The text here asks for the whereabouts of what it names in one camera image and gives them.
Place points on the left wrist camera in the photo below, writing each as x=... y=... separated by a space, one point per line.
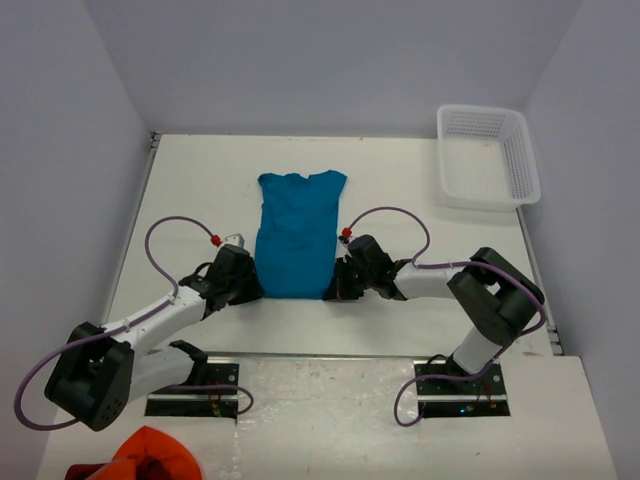
x=236 y=240

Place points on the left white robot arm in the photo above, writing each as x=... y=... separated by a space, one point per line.
x=102 y=369

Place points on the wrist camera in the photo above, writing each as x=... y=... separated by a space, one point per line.
x=236 y=240
x=345 y=236

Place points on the orange t shirt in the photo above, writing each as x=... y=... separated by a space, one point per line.
x=152 y=454

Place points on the white plastic basket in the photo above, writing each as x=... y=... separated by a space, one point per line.
x=485 y=159

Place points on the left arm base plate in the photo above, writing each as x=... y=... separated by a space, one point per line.
x=210 y=403

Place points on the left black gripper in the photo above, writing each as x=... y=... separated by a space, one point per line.
x=253 y=290

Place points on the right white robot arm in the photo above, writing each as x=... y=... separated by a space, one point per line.
x=499 y=300

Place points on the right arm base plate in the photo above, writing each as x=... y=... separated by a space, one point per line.
x=486 y=397

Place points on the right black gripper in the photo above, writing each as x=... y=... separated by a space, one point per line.
x=340 y=290

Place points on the blue t shirt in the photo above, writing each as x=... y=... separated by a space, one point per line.
x=297 y=238

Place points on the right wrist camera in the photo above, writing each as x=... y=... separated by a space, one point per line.
x=345 y=236

